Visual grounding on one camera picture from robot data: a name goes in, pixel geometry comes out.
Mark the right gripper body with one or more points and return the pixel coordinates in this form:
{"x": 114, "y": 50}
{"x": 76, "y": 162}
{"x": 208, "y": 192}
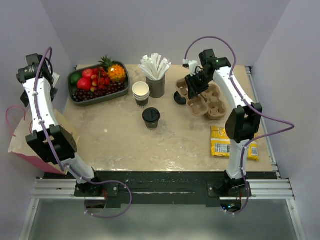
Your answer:
{"x": 199, "y": 81}

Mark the single cardboard cup carrier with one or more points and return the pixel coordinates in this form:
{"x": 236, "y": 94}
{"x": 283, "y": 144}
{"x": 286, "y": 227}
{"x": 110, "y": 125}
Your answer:
{"x": 197, "y": 106}

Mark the black plastic cup lid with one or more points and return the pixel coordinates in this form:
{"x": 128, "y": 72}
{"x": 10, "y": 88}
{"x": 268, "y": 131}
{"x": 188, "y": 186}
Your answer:
{"x": 151, "y": 115}

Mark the black paper coffee cup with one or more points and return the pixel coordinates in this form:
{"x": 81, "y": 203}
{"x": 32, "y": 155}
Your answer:
{"x": 151, "y": 124}

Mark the brown paper bag pink handles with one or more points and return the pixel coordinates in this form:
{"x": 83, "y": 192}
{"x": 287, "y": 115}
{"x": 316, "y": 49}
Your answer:
{"x": 19, "y": 146}

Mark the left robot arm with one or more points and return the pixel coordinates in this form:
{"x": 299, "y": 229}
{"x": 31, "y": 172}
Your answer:
{"x": 48, "y": 139}

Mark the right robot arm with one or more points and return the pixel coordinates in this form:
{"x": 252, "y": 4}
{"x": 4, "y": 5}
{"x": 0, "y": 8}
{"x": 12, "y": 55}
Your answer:
{"x": 243, "y": 122}

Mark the grey straw holder cup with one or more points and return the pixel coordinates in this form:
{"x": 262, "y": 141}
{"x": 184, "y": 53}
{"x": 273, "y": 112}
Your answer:
{"x": 156, "y": 88}

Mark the white wrapped straws bunch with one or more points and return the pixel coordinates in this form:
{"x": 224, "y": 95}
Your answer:
{"x": 154, "y": 66}

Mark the stack of paper cups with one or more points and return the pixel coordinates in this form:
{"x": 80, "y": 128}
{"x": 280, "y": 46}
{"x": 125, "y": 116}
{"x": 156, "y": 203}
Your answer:
{"x": 141, "y": 93}

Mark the yellow snack bag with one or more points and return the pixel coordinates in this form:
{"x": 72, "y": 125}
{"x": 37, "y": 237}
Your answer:
{"x": 221, "y": 145}

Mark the orange spiky fruit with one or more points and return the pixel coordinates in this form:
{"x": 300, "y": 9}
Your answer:
{"x": 117, "y": 73}

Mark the small pineapple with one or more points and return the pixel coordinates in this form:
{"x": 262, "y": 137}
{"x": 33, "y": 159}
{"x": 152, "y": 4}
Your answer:
{"x": 107, "y": 63}

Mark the red apple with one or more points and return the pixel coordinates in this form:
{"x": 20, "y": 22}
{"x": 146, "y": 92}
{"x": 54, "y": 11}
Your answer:
{"x": 87, "y": 73}
{"x": 84, "y": 84}

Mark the red apple lower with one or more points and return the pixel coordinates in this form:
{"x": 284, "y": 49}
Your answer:
{"x": 84, "y": 84}

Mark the green lime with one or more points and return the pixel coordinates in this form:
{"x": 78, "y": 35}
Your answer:
{"x": 75, "y": 78}

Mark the grey fruit tray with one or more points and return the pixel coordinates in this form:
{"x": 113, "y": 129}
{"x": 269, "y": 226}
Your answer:
{"x": 72, "y": 89}

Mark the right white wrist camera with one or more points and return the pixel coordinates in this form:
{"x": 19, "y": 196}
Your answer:
{"x": 192, "y": 65}

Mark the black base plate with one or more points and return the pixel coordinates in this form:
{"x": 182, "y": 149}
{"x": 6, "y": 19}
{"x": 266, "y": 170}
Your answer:
{"x": 113, "y": 189}

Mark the aluminium frame rail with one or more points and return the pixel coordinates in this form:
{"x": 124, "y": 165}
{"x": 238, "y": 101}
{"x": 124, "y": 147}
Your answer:
{"x": 55, "y": 213}

